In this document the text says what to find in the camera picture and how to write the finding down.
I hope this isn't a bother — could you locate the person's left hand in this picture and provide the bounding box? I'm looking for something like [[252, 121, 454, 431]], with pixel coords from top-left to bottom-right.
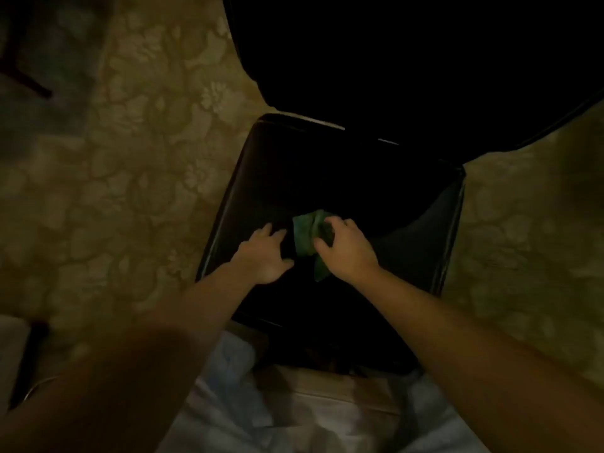
[[230, 223, 295, 286]]

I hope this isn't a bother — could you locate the person's right hand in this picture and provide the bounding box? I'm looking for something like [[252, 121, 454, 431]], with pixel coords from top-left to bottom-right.
[[312, 215, 382, 286]]

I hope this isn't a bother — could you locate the green cleaning cloth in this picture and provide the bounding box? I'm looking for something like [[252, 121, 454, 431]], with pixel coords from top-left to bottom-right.
[[292, 210, 337, 282]]

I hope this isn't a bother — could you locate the black leather chair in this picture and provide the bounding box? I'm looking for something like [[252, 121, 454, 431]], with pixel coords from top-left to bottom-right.
[[196, 0, 604, 376]]

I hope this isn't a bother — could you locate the person's right forearm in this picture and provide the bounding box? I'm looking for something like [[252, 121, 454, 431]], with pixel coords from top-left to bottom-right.
[[363, 266, 604, 453]]

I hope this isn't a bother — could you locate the person's left forearm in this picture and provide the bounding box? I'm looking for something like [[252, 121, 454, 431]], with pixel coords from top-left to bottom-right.
[[0, 261, 247, 453]]

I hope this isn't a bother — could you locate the dark red wooden table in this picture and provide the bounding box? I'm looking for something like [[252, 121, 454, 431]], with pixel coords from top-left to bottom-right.
[[0, 0, 53, 101]]

